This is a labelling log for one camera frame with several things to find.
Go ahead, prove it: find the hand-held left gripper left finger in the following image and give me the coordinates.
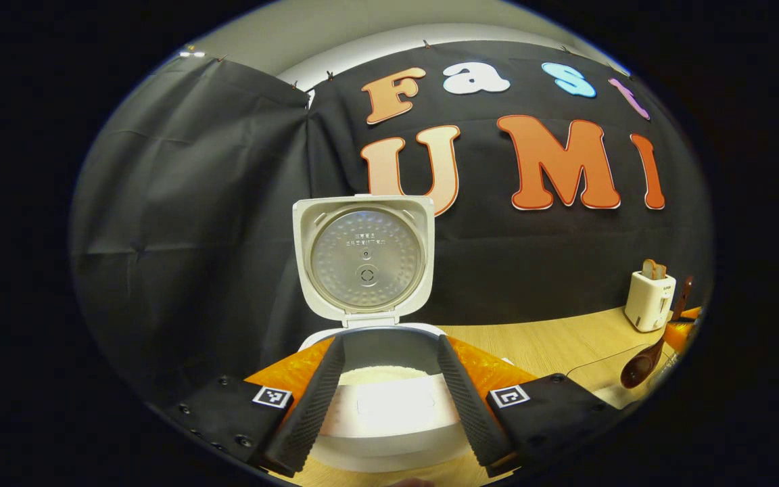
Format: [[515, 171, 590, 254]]
[[162, 333, 348, 478]]

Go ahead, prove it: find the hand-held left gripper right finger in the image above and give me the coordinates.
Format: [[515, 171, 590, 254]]
[[435, 333, 627, 478]]

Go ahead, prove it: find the brown wooden spoon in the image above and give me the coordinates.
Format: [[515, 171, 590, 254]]
[[620, 275, 695, 390]]

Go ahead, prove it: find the white rice layer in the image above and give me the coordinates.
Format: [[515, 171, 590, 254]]
[[339, 365, 431, 387]]

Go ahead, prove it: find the white rice cooker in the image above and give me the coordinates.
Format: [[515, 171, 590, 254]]
[[293, 195, 475, 474]]

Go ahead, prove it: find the white toaster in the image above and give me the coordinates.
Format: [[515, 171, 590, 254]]
[[624, 271, 676, 333]]

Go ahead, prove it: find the black backdrop cloth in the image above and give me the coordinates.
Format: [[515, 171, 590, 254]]
[[70, 41, 713, 413]]

